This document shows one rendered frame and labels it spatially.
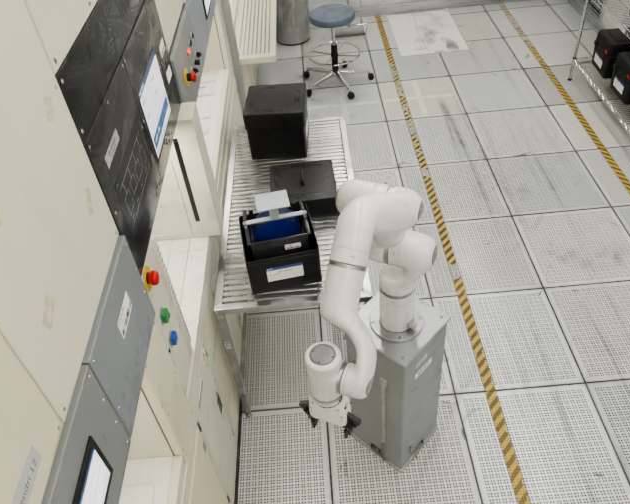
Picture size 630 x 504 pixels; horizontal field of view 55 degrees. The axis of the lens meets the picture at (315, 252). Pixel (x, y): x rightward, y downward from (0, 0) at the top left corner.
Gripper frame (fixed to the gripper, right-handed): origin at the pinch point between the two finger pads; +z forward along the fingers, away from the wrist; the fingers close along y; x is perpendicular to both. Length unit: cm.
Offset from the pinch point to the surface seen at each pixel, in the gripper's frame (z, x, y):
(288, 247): 7, -67, 44
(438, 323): 25, -64, -14
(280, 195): -7, -78, 50
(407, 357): 25, -46, -8
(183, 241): 14, -64, 89
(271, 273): 15, -60, 48
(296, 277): 20, -65, 41
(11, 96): -100, 15, 41
